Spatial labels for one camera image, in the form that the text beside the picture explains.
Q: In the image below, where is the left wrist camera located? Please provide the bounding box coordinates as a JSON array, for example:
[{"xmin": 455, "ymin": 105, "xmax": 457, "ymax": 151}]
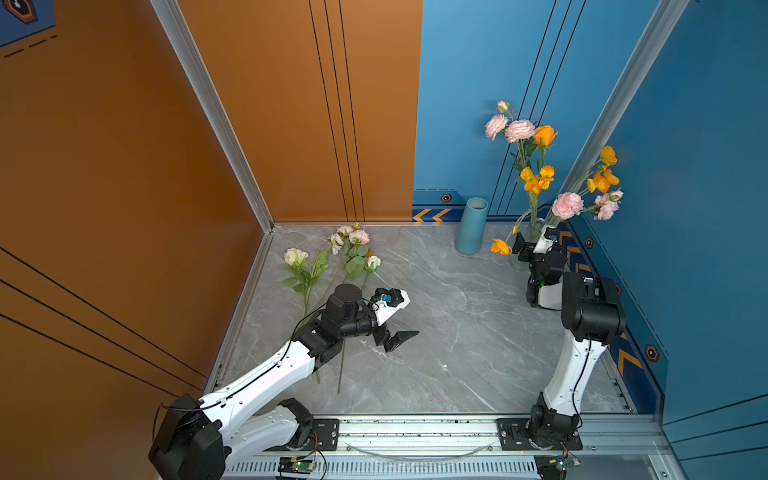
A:
[{"xmin": 369, "ymin": 288, "xmax": 410, "ymax": 326}]

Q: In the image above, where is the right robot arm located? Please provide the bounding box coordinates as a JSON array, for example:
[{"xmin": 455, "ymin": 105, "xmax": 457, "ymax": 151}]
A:
[{"xmin": 512, "ymin": 227, "xmax": 626, "ymax": 450}]

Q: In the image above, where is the orange rose flower stem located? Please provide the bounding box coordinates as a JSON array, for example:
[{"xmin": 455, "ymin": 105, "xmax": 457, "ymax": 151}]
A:
[{"xmin": 514, "ymin": 125, "xmax": 558, "ymax": 216}]

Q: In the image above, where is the aluminium corner post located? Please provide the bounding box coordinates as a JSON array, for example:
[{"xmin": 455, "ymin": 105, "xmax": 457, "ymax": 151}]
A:
[
  {"xmin": 148, "ymin": 0, "xmax": 276, "ymax": 234},
  {"xmin": 541, "ymin": 1, "xmax": 688, "ymax": 204}
]

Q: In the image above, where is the teal ceramic vase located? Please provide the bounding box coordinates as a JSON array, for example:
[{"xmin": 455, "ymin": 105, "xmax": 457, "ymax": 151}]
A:
[{"xmin": 455, "ymin": 197, "xmax": 489, "ymax": 255}]

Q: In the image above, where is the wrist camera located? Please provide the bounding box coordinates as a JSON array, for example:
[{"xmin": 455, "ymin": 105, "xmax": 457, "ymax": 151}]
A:
[
  {"xmin": 369, "ymin": 288, "xmax": 410, "ymax": 326},
  {"xmin": 533, "ymin": 225, "xmax": 558, "ymax": 254}
]

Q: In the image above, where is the aluminium front rail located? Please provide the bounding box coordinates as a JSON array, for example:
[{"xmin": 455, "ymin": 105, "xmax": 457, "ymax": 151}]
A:
[{"xmin": 220, "ymin": 414, "xmax": 684, "ymax": 479}]

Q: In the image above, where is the aluminium corner post right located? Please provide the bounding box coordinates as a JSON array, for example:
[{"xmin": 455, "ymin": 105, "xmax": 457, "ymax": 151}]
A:
[{"xmin": 541, "ymin": 1, "xmax": 688, "ymax": 204}]

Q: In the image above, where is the pink ranunculus flower stem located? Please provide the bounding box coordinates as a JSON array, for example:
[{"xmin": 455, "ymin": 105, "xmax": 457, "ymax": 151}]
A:
[{"xmin": 545, "ymin": 189, "xmax": 624, "ymax": 226}]

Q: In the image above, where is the pink white lisianthus stem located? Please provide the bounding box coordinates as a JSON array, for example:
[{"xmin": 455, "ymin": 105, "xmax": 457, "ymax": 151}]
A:
[{"xmin": 484, "ymin": 100, "xmax": 537, "ymax": 171}]

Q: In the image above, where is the white rose flower stem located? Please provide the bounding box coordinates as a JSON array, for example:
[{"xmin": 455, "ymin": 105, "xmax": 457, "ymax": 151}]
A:
[{"xmin": 281, "ymin": 247, "xmax": 332, "ymax": 385}]

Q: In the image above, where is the green circuit board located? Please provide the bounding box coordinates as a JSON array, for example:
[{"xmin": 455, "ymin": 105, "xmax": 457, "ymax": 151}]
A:
[{"xmin": 276, "ymin": 457, "xmax": 317, "ymax": 479}]

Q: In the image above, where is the pink rose bud stem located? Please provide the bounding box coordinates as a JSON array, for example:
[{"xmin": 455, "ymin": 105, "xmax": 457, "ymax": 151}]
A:
[{"xmin": 326, "ymin": 223, "xmax": 383, "ymax": 396}]

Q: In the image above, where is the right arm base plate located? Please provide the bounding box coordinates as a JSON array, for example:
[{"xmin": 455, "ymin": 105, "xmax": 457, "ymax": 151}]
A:
[{"xmin": 496, "ymin": 417, "xmax": 584, "ymax": 451}]

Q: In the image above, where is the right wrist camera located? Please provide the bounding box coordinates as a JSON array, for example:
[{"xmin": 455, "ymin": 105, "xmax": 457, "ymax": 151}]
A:
[{"xmin": 533, "ymin": 225, "xmax": 558, "ymax": 254}]

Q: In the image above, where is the aluminium corner post left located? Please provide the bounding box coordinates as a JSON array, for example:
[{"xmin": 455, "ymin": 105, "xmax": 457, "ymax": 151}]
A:
[{"xmin": 148, "ymin": 0, "xmax": 276, "ymax": 234}]

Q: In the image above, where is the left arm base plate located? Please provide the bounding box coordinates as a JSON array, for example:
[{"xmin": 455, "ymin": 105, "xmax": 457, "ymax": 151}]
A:
[{"xmin": 267, "ymin": 418, "xmax": 340, "ymax": 453}]

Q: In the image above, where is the clear ribbed glass vase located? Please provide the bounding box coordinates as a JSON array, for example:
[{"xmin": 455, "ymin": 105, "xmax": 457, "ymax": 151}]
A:
[{"xmin": 521, "ymin": 211, "xmax": 562, "ymax": 243}]

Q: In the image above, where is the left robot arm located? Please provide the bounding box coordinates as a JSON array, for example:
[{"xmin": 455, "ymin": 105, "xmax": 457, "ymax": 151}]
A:
[{"xmin": 148, "ymin": 284, "xmax": 416, "ymax": 479}]

